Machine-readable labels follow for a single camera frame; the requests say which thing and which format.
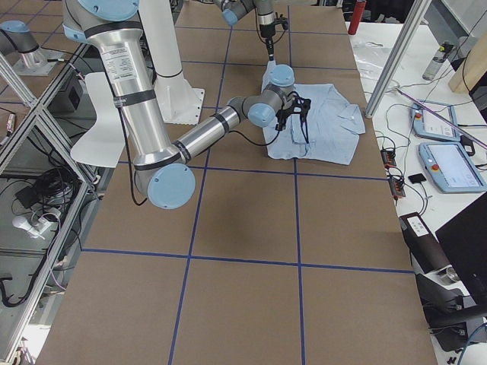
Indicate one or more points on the white plastic chair seat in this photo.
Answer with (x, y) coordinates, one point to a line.
(103, 143)

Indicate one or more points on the clear water bottle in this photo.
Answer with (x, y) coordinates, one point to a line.
(438, 60)

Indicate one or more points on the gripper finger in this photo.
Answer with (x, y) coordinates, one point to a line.
(304, 126)

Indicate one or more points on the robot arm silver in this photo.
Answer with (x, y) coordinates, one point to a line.
(138, 48)
(234, 11)

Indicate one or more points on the black monitor stand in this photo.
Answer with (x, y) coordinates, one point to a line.
(451, 316)

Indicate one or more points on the upper teach pendant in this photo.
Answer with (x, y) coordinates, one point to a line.
(426, 125)

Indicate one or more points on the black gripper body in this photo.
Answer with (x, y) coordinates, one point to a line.
(265, 31)
(283, 113)

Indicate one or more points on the small black device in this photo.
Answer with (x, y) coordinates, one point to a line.
(418, 178)

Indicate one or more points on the red circuit board lower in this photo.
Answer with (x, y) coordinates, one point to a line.
(396, 187)

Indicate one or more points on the red circuit board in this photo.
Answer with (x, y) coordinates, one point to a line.
(396, 187)
(388, 158)

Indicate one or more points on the red bottle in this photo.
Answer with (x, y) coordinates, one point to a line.
(356, 16)

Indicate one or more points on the aluminium frame post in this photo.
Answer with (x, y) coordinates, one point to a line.
(406, 34)

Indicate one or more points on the white power strip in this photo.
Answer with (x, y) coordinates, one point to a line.
(36, 230)

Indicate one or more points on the wooden board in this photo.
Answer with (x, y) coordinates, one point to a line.
(471, 70)

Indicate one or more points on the white camera pole base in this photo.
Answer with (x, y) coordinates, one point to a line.
(178, 101)

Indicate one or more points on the lower teach pendant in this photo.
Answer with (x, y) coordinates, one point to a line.
(450, 167)

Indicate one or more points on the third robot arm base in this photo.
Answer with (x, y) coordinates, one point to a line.
(34, 60)

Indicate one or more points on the teach pendant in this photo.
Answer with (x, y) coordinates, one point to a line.
(450, 167)
(426, 125)

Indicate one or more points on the light blue button-up shirt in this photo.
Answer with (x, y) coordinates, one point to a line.
(334, 126)

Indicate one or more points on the aluminium frame rail left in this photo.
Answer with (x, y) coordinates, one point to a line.
(38, 176)

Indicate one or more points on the black monitor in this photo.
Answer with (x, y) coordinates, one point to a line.
(463, 240)

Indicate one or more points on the black labelled box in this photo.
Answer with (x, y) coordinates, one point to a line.
(422, 243)

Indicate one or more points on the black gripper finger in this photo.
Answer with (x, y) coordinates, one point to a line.
(270, 48)

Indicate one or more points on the red circuit board upper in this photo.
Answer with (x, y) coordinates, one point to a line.
(388, 158)

